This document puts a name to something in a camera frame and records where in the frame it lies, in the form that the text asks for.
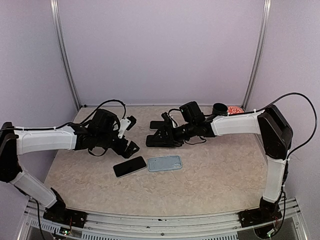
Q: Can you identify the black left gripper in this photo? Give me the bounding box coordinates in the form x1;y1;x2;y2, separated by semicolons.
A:
96;131;140;159

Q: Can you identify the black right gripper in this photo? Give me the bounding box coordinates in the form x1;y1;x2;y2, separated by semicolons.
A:
150;120;197;147

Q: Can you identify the green edged smartphone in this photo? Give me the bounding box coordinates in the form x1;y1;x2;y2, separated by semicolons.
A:
145;135;161;147

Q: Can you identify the black phone case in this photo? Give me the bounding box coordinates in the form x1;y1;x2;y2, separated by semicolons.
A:
145;135;183;148

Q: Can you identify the silver edged black smartphone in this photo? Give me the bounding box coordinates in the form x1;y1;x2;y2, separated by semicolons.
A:
113;156;147;178

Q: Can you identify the light blue phone case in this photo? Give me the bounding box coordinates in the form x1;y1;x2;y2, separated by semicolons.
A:
147;155;183;173

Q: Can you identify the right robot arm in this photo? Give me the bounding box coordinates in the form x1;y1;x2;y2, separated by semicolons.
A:
146;101;293;222

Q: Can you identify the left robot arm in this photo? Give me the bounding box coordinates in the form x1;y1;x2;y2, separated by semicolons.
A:
0;109;140;223

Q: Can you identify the dark green mug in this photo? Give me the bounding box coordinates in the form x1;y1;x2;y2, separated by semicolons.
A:
212;102;229;116

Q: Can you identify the red white patterned bowl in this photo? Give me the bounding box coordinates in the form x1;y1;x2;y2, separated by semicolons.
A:
227;106;244;115

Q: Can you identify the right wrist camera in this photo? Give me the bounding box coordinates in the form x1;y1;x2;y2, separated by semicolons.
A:
161;112;178;128

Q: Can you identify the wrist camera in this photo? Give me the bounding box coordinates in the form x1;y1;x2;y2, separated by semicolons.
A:
161;112;178;128
118;115;137;139

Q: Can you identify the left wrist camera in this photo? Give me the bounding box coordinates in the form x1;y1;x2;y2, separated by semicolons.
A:
118;115;137;139

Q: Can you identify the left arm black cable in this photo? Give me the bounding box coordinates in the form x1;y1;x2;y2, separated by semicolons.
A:
79;99;127;126

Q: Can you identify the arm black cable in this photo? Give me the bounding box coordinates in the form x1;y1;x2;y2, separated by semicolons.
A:
249;92;318;158
79;99;127;126

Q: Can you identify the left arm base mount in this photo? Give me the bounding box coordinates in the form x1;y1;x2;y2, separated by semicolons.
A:
43;202;87;229

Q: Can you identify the front aluminium rail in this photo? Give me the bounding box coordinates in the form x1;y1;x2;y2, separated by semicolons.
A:
17;198;310;240

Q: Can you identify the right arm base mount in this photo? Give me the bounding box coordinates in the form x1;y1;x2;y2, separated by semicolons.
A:
238;198;282;228

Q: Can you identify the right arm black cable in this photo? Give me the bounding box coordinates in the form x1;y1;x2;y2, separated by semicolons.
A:
249;92;318;158

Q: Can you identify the right aluminium frame post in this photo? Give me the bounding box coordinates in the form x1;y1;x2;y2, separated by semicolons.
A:
241;0;272;110

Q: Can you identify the aluminium frame post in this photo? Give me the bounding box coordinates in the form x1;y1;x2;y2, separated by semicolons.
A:
50;0;82;111
241;0;272;110

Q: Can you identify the left aluminium frame post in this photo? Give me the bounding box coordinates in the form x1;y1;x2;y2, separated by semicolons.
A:
50;0;82;111

